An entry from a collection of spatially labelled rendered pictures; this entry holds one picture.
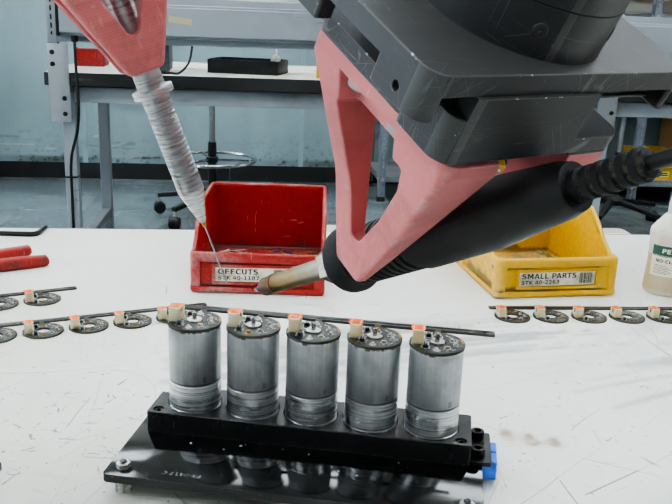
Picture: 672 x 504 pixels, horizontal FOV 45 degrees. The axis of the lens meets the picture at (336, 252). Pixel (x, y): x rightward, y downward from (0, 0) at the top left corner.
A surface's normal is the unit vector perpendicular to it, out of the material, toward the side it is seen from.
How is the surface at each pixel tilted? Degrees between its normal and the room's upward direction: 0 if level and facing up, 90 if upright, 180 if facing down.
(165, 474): 0
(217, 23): 90
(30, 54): 90
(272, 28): 90
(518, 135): 119
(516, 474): 0
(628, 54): 29
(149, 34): 99
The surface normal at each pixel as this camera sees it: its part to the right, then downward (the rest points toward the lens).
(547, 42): 0.15, 0.69
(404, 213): -0.87, 0.38
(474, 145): 0.50, 0.69
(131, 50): 0.47, 0.41
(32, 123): 0.10, 0.29
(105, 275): 0.04, -0.96
